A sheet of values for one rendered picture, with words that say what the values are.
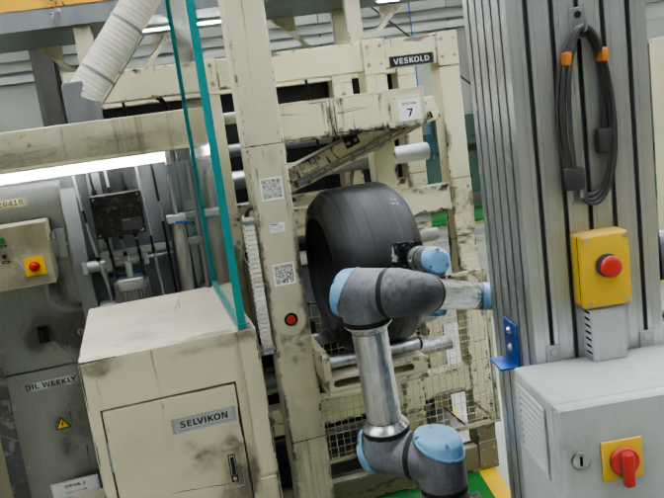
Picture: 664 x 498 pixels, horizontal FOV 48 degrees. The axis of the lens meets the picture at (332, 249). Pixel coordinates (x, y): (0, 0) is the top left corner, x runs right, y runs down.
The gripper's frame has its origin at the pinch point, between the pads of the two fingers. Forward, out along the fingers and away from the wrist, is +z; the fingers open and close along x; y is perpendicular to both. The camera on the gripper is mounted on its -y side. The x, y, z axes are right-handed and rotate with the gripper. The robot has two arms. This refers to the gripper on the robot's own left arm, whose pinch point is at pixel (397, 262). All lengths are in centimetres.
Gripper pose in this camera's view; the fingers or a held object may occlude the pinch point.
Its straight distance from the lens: 238.9
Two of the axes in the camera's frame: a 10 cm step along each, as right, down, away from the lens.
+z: -2.5, -0.3, 9.7
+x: -9.5, 1.8, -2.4
